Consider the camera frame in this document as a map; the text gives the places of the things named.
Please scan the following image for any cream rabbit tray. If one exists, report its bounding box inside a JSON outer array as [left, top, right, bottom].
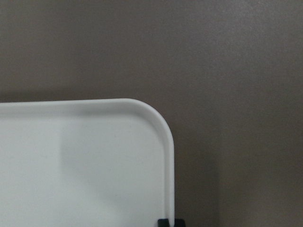
[[0, 99, 175, 227]]

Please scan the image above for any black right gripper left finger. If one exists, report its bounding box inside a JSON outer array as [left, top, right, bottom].
[[158, 219, 169, 227]]

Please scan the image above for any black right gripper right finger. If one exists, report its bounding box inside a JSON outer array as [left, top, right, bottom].
[[174, 218, 186, 227]]

